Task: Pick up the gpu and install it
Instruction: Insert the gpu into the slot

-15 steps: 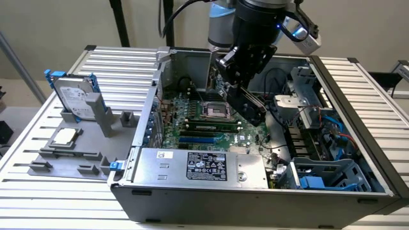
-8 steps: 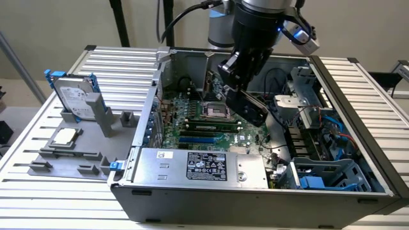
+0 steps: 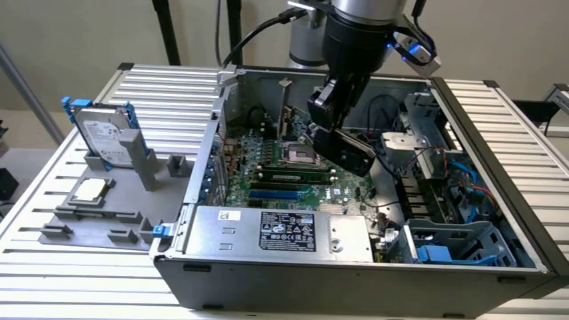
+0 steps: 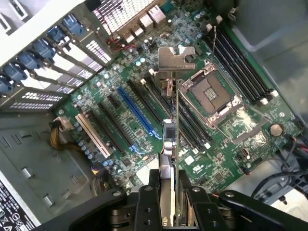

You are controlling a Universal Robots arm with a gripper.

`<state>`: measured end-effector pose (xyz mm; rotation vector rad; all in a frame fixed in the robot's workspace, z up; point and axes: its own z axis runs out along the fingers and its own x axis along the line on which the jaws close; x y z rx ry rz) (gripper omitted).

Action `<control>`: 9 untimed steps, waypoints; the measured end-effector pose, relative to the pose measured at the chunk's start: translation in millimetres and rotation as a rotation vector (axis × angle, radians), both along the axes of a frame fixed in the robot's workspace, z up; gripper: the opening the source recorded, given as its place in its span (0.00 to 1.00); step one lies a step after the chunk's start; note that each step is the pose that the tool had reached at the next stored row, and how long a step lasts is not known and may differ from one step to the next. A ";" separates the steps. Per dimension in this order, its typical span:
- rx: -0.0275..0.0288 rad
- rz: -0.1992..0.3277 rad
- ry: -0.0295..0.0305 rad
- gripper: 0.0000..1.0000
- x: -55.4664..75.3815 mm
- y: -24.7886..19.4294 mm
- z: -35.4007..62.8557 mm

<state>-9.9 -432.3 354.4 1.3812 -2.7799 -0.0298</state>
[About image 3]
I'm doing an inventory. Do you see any blue expansion slot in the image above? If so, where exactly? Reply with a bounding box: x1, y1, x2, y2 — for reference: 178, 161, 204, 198
248, 190, 313, 202

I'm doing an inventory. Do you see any silver hard disk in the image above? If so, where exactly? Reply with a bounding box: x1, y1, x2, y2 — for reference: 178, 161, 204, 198
72, 106, 134, 167

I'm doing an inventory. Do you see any aluminium profile frame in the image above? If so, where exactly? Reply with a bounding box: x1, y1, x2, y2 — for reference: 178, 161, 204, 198
538, 83, 569, 137

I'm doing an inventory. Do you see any CPU socket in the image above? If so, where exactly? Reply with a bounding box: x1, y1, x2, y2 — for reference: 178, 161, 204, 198
276, 141, 322, 165

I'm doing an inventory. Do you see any black box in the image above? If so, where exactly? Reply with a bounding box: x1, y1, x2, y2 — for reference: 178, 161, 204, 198
509, 99, 562, 127

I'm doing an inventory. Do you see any open grey PC case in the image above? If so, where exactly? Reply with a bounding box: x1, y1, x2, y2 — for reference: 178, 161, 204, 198
149, 65, 562, 317

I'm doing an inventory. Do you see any RAM stick with white label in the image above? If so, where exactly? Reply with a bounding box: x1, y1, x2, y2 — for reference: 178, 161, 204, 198
260, 168, 337, 183

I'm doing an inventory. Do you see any black wire loop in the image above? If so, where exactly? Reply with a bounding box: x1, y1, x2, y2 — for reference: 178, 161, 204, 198
368, 94, 402, 131

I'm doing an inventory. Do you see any black camera cable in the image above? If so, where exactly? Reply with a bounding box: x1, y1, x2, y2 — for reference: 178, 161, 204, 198
410, 0, 439, 57

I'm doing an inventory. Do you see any black device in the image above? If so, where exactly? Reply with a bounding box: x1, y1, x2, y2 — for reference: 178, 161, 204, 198
0, 167, 20, 201

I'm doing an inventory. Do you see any small silver chipset heatsink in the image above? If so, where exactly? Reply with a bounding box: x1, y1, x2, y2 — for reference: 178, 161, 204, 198
318, 203, 349, 215

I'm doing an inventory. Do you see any black expansion slot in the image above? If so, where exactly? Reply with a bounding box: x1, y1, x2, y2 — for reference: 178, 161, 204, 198
249, 181, 310, 192

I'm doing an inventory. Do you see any black stand pole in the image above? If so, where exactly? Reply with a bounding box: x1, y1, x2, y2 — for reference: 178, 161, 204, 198
150, 0, 182, 66
228, 0, 244, 65

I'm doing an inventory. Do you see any grey power supply unit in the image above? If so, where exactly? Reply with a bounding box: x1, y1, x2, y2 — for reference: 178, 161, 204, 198
182, 205, 376, 265

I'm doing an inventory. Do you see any green motherboard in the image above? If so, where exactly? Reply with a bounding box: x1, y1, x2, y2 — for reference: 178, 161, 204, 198
218, 105, 380, 215

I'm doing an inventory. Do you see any blue-grey plastic disk bay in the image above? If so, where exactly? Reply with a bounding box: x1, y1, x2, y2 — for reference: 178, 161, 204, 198
389, 218, 519, 268

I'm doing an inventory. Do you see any green expansion card with bracket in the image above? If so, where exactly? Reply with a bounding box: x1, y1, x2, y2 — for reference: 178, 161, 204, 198
277, 77, 314, 143

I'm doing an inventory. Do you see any blue wire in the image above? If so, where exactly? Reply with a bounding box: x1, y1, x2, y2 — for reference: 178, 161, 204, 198
445, 159, 479, 229

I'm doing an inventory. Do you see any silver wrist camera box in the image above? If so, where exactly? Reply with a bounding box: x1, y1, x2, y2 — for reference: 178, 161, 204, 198
391, 31, 443, 79

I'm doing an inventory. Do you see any red and black twisted wire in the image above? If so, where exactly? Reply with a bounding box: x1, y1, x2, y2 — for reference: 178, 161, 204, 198
410, 147, 449, 178

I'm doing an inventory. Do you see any metal drive cage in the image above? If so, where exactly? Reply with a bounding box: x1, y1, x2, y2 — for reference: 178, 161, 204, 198
381, 92, 466, 183

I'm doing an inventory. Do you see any grey parts rack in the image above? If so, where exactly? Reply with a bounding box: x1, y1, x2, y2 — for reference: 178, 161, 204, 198
38, 129, 198, 252

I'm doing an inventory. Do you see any blue disk caddy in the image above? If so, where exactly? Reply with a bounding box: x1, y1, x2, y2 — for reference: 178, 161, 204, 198
61, 95, 150, 169

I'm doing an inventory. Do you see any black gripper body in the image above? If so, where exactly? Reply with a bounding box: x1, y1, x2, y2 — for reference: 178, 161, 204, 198
320, 13, 395, 79

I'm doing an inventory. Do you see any silver CPU chip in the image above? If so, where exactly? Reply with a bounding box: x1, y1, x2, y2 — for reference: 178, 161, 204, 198
70, 177, 113, 203

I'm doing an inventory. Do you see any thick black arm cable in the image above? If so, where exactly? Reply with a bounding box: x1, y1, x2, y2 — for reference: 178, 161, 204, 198
220, 7, 309, 67

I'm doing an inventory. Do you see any grey metal pole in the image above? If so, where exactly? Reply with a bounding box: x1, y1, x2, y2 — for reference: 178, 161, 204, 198
0, 42, 65, 145

